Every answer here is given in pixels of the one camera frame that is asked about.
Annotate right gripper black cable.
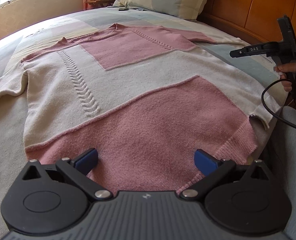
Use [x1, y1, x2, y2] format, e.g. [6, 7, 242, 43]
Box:
[261, 57, 296, 133]

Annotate operator right hand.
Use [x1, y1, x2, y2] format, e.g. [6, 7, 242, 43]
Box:
[275, 62, 296, 79]

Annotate wooden headboard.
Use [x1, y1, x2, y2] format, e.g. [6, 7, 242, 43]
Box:
[198, 0, 296, 44]

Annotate wooden nightstand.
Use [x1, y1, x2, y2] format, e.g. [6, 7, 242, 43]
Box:
[87, 0, 115, 9]

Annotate pink and white knit sweater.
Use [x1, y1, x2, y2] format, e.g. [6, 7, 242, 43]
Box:
[0, 23, 285, 192]

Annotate patchwork pastel bed sheet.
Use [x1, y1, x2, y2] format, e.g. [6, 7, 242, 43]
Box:
[0, 8, 287, 237]

